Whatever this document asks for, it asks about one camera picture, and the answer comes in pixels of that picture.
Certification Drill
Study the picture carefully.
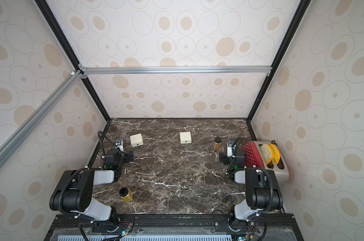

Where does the horizontal aluminium frame bar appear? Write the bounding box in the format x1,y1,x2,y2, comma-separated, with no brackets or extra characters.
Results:
81,65,272,75

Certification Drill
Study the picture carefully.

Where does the left diagonal aluminium bar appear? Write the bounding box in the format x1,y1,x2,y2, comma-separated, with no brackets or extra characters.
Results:
0,70,82,169

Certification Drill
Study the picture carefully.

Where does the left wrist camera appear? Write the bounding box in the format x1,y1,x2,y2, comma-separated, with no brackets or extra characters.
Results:
115,139,124,152

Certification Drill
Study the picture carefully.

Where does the yellow bread slice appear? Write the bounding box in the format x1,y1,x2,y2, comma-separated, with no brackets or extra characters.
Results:
270,144,281,164

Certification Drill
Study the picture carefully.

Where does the brown spice bottle black cap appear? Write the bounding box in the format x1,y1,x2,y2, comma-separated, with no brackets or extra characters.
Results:
214,137,222,151

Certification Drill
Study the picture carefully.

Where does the silver toaster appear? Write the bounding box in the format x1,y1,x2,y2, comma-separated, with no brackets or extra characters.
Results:
252,141,289,183

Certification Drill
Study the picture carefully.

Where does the pale bread slice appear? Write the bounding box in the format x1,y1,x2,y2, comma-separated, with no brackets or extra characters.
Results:
259,144,274,166

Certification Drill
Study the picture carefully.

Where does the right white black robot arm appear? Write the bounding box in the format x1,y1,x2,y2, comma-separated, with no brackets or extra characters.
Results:
220,138,289,222

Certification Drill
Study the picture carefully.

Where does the cream drawer jewelry box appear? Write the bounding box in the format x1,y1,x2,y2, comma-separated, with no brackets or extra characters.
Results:
130,133,143,147

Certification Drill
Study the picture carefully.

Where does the red perforated rack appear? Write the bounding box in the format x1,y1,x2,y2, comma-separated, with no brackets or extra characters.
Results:
242,141,264,168

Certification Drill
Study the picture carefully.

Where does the yellow jar black lid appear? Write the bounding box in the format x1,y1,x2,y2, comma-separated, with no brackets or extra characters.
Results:
119,187,133,202

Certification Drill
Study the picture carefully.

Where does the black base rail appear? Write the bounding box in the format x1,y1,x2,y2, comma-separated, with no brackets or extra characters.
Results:
44,213,303,241

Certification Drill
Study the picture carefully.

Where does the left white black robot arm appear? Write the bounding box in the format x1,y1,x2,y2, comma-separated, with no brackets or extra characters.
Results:
49,131,134,225

